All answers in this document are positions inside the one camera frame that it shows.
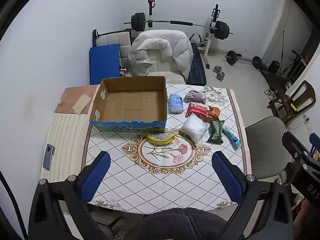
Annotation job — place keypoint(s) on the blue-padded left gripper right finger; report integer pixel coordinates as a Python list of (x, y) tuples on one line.
[(274, 220)]

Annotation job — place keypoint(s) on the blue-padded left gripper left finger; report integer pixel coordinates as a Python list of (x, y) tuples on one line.
[(46, 220)]

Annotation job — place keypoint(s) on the green snack packet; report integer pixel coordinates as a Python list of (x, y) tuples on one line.
[(215, 131)]

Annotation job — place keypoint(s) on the orange snack packet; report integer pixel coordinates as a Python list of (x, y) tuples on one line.
[(213, 113)]

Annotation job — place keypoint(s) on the red snack packet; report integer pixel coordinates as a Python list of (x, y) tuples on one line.
[(198, 110)]

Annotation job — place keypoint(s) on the white plastic bag pillow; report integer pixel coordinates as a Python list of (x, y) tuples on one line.
[(195, 128)]

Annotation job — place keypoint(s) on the yellow-rimmed silver scrubber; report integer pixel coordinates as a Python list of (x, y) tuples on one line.
[(164, 138)]

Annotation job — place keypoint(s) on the light blue tissue pack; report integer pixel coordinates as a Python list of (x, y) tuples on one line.
[(175, 104)]

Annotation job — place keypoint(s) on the grey seat chair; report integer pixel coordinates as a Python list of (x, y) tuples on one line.
[(268, 156)]

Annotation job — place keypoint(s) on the dark wooden chair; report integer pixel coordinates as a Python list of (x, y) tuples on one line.
[(288, 107)]

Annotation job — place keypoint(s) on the blue smartphone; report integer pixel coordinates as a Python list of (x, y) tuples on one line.
[(48, 155)]

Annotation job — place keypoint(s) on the light blue tube packet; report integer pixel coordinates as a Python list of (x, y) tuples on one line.
[(227, 132)]

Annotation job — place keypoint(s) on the dark fleece clothing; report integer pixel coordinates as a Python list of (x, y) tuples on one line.
[(177, 223)]

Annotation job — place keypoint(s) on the floral white tablecloth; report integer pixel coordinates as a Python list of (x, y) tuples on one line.
[(146, 178)]

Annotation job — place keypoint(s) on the beige paper piece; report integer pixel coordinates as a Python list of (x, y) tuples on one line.
[(81, 104)]

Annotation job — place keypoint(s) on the small chrome dumbbell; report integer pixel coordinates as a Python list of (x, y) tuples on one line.
[(220, 75)]

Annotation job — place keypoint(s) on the pink table mat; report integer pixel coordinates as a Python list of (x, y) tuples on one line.
[(71, 95)]

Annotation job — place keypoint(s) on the barbell on floor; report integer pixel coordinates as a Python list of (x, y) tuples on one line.
[(232, 58)]

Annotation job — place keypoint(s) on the purple crumpled cloth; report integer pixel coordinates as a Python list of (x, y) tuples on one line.
[(194, 96)]

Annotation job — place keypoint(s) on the black weight bench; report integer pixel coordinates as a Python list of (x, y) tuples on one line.
[(197, 74)]

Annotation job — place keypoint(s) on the open cardboard box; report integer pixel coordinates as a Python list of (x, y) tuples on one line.
[(131, 104)]

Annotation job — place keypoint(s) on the blue folded mat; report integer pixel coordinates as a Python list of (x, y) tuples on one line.
[(103, 63)]

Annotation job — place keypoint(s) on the white puffer jacket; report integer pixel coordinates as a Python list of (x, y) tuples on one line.
[(159, 51)]

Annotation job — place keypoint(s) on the barbell on rack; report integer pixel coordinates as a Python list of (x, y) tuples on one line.
[(138, 22)]

